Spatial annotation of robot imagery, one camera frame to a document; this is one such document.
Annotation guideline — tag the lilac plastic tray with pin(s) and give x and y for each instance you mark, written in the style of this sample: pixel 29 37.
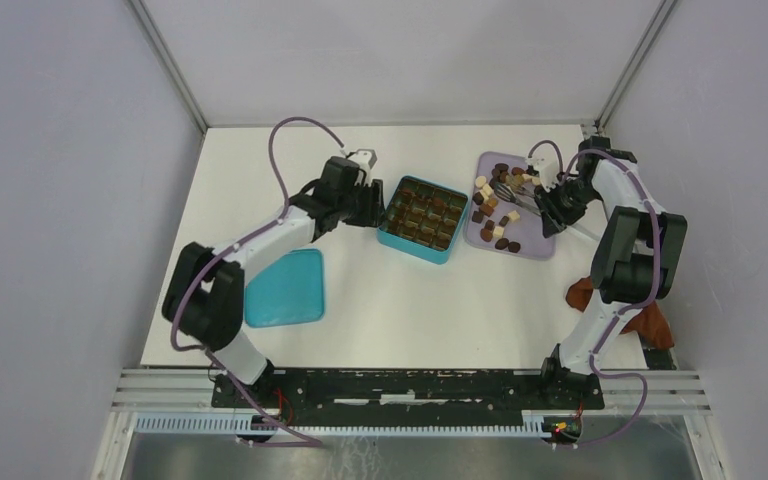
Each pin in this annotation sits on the lilac plastic tray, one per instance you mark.
pixel 501 215

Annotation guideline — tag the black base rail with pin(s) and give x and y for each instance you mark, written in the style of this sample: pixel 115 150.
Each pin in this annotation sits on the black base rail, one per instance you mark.
pixel 313 397

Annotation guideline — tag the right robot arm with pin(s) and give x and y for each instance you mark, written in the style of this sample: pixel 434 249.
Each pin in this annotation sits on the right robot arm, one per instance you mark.
pixel 635 261

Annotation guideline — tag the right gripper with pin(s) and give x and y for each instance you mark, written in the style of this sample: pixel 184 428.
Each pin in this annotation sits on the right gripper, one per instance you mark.
pixel 551 210

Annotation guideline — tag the brown cloth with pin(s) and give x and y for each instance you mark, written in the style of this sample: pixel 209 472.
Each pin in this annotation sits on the brown cloth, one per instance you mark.
pixel 650 324

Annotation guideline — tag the metal tongs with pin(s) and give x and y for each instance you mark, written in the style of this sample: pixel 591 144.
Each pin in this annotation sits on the metal tongs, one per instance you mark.
pixel 524 199

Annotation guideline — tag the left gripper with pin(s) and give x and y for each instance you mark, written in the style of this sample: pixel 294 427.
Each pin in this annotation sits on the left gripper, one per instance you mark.
pixel 374 214

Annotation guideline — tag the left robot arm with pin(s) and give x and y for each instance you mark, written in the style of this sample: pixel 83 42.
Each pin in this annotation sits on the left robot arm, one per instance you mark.
pixel 205 296

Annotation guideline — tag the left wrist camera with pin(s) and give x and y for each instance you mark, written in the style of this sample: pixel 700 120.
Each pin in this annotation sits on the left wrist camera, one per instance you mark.
pixel 366 160

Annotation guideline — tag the white cable duct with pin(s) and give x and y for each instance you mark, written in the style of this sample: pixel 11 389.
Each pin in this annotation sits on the white cable duct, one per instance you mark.
pixel 244 424

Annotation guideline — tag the teal chocolate tin box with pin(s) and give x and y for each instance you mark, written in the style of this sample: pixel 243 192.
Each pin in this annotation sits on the teal chocolate tin box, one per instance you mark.
pixel 423 219

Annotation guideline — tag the teal tin lid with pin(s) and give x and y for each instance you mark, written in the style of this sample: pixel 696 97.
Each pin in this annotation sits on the teal tin lid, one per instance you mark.
pixel 291 291

